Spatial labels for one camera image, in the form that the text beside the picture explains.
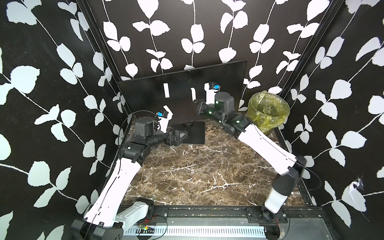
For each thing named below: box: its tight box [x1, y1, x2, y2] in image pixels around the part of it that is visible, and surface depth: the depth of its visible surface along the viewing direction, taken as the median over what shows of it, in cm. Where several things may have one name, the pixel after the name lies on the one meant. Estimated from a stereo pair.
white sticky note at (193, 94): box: [190, 87, 197, 102], surface depth 71 cm
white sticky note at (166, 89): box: [163, 83, 170, 98], surface depth 73 cm
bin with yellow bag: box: [245, 90, 290, 136], surface depth 95 cm
